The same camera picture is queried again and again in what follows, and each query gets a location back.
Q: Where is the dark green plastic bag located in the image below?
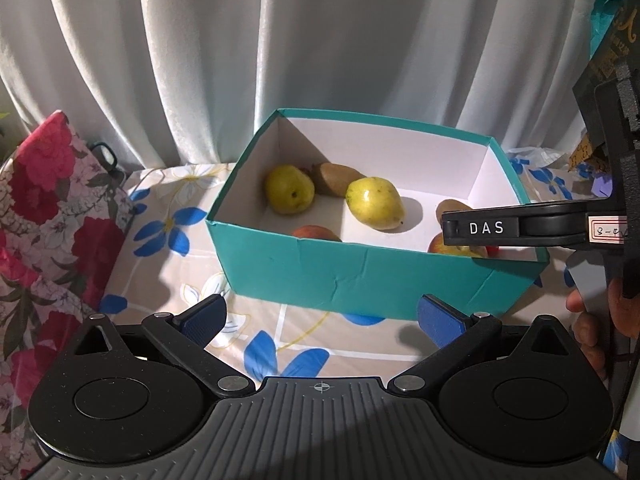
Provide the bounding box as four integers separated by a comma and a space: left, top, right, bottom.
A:
572, 0, 640, 151

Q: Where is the red apple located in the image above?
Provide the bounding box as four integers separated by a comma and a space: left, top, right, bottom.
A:
427, 232, 488, 259
292, 225, 343, 243

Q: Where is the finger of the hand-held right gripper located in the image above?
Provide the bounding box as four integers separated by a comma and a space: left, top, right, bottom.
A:
441, 199, 628, 261

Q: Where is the brown kiwi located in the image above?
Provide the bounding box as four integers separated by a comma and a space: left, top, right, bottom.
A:
311, 162, 368, 198
436, 199, 473, 226

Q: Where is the person's right hand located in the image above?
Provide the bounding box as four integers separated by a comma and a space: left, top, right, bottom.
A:
566, 280, 640, 376

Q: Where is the blue floral tablecloth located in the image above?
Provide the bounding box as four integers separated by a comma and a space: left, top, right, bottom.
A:
97, 147, 640, 480

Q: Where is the teal cardboard box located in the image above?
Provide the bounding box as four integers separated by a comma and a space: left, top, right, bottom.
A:
206, 107, 551, 322

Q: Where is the red gold bag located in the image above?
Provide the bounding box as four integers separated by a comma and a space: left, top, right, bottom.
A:
569, 130, 608, 171

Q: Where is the black looped strap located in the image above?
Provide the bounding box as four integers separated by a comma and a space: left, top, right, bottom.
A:
89, 142, 123, 171

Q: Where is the white curtain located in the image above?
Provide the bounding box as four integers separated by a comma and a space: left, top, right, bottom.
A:
0, 0, 616, 181

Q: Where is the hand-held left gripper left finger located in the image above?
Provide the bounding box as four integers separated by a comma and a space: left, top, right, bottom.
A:
70, 294, 256, 398

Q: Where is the red floral cushion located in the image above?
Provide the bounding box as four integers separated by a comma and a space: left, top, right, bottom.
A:
0, 110, 138, 480

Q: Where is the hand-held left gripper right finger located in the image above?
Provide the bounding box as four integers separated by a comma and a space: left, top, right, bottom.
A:
387, 294, 576, 396

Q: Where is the yellow-green pear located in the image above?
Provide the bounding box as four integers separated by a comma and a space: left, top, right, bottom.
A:
265, 165, 316, 215
345, 176, 405, 232

